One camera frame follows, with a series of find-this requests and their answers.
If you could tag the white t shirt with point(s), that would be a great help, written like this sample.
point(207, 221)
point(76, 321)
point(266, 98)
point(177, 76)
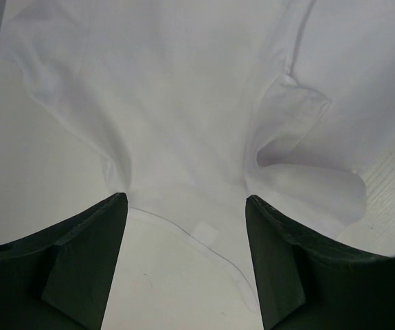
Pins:
point(195, 105)

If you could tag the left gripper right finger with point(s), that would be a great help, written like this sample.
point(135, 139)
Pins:
point(307, 281)

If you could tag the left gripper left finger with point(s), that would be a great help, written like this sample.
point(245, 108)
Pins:
point(60, 277)

